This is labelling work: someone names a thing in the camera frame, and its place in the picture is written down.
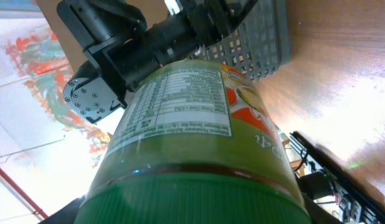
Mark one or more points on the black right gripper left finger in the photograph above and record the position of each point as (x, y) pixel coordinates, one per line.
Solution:
(65, 215)

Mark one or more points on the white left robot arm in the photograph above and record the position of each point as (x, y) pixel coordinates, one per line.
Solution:
(121, 49)

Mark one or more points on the green lid jar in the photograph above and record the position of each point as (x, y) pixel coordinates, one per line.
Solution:
(195, 145)

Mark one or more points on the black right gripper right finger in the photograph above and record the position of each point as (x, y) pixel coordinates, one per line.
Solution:
(317, 214)

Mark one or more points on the grey plastic basket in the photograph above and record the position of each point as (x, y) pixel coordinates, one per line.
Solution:
(260, 44)

